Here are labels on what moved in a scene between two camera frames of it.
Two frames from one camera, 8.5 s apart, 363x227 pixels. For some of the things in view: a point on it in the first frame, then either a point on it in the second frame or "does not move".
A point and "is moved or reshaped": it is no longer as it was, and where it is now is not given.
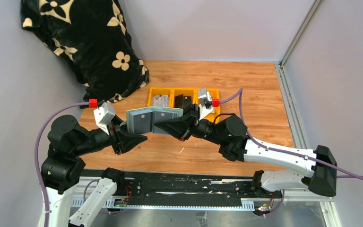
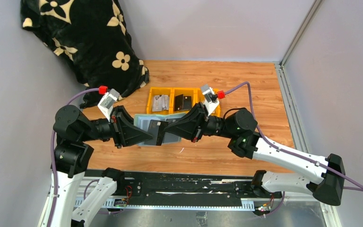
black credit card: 159,116 -> 156,128
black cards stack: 181,101 does not move
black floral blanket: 93,38 does not move
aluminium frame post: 316,5 does not move
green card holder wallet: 142,120 is moved or reshaped
